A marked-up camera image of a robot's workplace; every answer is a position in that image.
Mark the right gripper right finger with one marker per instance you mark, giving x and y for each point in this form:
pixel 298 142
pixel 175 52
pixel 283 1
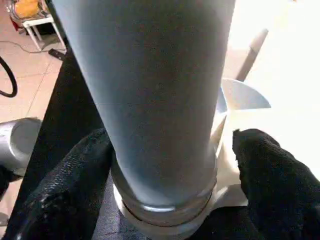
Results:
pixel 280 185

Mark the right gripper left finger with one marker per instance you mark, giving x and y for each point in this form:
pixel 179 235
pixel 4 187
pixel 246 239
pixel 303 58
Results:
pixel 65 195

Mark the white plastic table leg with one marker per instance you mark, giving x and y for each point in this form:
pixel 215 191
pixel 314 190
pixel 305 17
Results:
pixel 155 100

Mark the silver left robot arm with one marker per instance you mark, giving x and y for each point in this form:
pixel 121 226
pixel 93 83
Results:
pixel 17 142

